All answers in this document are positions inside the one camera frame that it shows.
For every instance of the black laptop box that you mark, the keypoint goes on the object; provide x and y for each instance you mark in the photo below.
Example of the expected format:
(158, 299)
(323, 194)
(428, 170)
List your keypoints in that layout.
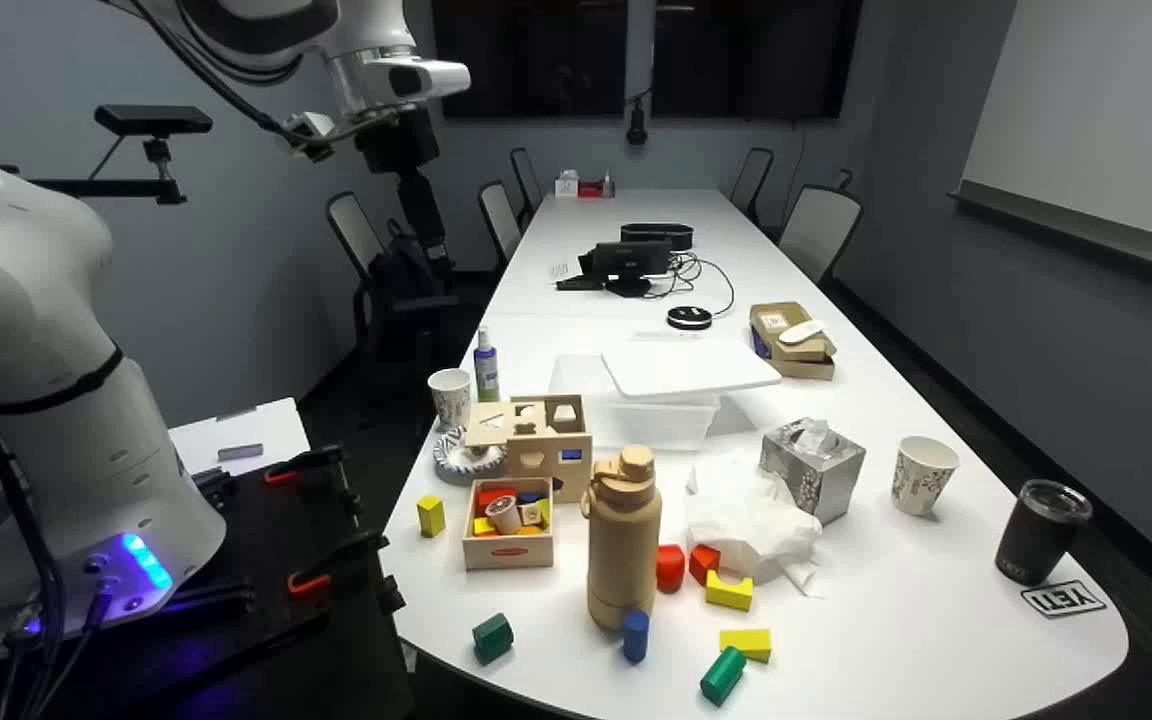
(656, 234)

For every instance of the cardboard box with items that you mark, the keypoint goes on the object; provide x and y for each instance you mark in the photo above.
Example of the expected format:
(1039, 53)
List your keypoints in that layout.
(789, 343)

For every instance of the blue cylinder block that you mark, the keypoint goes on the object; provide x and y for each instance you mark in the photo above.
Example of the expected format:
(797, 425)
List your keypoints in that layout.
(633, 642)

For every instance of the patterned paper cup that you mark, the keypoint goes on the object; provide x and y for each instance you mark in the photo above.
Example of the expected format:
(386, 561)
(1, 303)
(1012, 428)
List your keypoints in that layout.
(922, 474)

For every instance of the wooden tray with blocks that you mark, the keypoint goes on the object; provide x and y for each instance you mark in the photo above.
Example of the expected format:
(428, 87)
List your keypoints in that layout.
(511, 526)

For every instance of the chair left far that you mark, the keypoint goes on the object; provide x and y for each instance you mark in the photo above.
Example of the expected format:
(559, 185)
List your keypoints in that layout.
(527, 177)

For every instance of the tan water bottle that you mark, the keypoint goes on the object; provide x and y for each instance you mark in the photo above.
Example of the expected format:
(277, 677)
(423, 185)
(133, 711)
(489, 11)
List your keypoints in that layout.
(620, 509)

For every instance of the whiteboard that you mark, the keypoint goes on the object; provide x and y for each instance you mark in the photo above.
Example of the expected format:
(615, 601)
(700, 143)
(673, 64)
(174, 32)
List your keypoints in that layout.
(1066, 128)

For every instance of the black white tag sticker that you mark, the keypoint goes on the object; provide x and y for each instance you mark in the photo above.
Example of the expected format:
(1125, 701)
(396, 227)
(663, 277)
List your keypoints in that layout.
(1053, 601)

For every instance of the chair left near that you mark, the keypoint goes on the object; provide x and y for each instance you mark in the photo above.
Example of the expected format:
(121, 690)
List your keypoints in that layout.
(362, 244)

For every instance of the white red items far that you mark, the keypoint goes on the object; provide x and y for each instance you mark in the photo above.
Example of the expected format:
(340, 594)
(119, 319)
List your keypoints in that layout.
(575, 185)

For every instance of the white paper stack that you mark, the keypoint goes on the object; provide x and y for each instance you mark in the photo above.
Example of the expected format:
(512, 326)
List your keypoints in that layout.
(240, 442)

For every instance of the green block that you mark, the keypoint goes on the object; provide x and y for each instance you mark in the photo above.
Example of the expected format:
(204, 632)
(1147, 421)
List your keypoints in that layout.
(723, 677)
(489, 637)

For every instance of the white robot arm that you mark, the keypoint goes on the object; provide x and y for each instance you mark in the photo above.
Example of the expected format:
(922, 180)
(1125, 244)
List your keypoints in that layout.
(102, 512)

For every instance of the yellow flat block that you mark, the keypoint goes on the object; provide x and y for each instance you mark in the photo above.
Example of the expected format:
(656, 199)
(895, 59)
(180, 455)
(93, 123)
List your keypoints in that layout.
(748, 642)

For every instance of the red block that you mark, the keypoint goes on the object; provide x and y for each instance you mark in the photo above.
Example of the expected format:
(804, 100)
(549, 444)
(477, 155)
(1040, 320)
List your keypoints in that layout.
(700, 561)
(669, 565)

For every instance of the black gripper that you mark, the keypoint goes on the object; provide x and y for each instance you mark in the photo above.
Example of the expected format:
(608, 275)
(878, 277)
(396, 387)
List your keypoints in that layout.
(396, 146)

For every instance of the clear plastic bin with lid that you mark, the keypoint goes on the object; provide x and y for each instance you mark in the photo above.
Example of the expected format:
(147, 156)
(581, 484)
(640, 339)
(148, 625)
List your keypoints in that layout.
(663, 395)

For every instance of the black device with cables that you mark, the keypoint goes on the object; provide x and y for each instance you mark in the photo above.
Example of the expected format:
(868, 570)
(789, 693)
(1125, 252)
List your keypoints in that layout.
(624, 268)

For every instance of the silver plate with gear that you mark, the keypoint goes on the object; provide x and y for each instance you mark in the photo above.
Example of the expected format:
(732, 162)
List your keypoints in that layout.
(457, 462)

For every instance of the black robot cart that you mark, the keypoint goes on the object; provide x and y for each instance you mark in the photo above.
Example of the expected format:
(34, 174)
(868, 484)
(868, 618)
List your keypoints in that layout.
(289, 621)

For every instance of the green block front right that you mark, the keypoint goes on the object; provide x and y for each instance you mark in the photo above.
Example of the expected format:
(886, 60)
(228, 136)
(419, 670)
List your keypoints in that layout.
(723, 677)

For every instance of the red block right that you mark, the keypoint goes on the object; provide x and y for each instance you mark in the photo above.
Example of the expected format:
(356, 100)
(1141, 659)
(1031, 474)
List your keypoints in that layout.
(700, 561)

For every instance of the grey chair right near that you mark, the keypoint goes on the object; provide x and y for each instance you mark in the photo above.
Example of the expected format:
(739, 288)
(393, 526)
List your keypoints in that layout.
(816, 228)

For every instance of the yellow arch block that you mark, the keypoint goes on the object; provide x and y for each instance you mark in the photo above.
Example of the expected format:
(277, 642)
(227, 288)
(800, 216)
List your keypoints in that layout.
(728, 594)

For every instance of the white paper cup left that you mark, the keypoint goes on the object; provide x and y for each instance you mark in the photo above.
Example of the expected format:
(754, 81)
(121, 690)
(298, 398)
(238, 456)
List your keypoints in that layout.
(448, 398)

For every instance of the red block left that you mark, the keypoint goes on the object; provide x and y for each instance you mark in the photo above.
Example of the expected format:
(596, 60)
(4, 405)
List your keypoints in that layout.
(669, 565)

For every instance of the grey tissue box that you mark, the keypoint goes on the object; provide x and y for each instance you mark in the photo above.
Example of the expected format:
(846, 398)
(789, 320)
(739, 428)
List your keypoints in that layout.
(816, 464)

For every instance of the crumpled white plastic bag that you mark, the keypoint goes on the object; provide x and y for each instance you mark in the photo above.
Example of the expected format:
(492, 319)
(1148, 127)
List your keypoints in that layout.
(748, 521)

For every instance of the grey chair right far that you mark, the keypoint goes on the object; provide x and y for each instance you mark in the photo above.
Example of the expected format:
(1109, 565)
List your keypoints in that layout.
(748, 177)

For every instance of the black round puck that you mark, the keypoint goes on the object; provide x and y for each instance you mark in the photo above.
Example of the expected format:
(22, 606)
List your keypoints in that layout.
(691, 319)

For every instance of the dark metal tumbler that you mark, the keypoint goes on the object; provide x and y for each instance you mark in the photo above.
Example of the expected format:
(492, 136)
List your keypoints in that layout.
(1040, 531)

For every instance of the grey chair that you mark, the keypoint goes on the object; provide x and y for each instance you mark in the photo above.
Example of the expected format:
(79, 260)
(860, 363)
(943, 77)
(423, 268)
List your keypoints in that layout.
(816, 228)
(748, 177)

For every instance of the chair left middle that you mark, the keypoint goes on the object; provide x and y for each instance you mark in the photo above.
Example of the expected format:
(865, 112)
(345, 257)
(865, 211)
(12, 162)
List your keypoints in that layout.
(501, 216)

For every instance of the wooden shape sorter box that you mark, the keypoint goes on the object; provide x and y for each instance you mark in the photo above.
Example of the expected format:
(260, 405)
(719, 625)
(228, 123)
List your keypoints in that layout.
(539, 438)

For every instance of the green block front left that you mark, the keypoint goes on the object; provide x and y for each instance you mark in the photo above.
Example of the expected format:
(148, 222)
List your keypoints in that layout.
(489, 637)

